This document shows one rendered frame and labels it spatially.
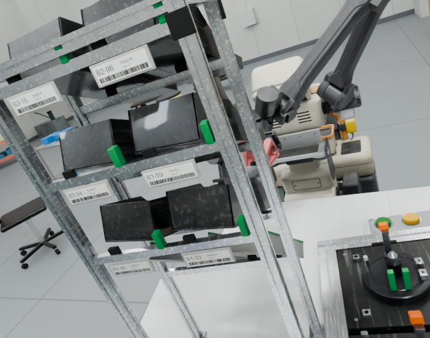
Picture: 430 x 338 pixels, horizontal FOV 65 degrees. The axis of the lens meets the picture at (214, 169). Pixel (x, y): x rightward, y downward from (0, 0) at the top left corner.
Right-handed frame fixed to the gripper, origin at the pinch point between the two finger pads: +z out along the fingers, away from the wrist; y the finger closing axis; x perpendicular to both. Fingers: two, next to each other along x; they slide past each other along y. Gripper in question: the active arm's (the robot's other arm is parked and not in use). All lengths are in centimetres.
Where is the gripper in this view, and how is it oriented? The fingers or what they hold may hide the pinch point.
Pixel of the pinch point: (256, 168)
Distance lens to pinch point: 87.4
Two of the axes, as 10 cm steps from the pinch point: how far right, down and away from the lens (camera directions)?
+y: 8.7, -1.3, -4.7
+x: 4.5, 5.7, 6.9
